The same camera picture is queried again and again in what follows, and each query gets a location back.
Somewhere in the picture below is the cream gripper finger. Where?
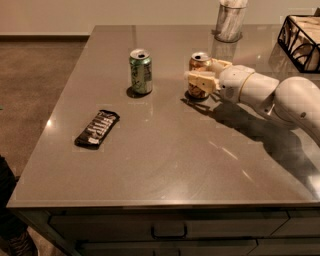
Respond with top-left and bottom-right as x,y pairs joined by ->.
211,59 -> 232,76
184,70 -> 220,94

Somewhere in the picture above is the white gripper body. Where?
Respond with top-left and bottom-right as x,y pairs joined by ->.
219,65 -> 255,102

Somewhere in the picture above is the orange soda can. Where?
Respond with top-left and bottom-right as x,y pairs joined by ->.
188,52 -> 212,100

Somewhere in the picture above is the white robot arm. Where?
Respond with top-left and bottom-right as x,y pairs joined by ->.
185,59 -> 320,146

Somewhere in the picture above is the green soda can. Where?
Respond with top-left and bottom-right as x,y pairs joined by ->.
129,49 -> 153,95

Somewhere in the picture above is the black snack bar wrapper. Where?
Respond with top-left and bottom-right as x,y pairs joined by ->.
74,110 -> 120,150

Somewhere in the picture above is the dark drawer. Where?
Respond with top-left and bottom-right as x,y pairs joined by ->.
78,240 -> 257,256
50,211 -> 288,242
273,209 -> 320,237

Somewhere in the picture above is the dark right upper drawer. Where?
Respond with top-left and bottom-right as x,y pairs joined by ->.
273,209 -> 320,237

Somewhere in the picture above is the dark lower drawer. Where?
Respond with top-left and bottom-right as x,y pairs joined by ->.
78,240 -> 257,256

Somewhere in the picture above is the dark shoe at floor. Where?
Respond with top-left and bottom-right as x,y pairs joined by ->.
0,156 -> 38,256

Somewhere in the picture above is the black wire napkin basket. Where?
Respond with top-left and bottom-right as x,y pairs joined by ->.
278,15 -> 320,73

